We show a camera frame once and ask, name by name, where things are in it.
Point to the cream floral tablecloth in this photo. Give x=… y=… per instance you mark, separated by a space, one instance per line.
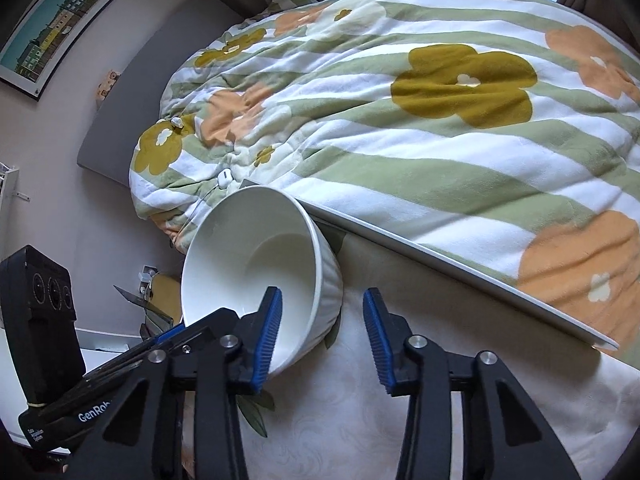
x=332 y=419

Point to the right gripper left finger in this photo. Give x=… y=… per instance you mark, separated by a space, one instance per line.
x=234 y=361

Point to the floral striped quilt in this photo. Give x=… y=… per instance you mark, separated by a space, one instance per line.
x=501 y=133

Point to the white rectangular tray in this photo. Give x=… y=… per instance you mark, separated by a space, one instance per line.
x=450 y=269

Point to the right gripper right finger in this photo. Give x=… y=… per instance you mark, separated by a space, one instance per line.
x=409 y=365

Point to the white wall shelf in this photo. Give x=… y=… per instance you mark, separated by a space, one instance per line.
x=9 y=191

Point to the framed city picture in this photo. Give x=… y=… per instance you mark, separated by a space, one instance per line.
x=40 y=38

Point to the grey headboard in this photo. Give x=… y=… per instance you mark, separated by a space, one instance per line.
x=133 y=104

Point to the small toy on headboard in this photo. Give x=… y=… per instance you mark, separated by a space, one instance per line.
x=105 y=87

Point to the yellow container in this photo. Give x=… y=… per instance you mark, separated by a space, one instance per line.
x=165 y=296

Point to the white ribbed bowl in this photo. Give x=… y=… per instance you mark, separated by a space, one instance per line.
x=253 y=239

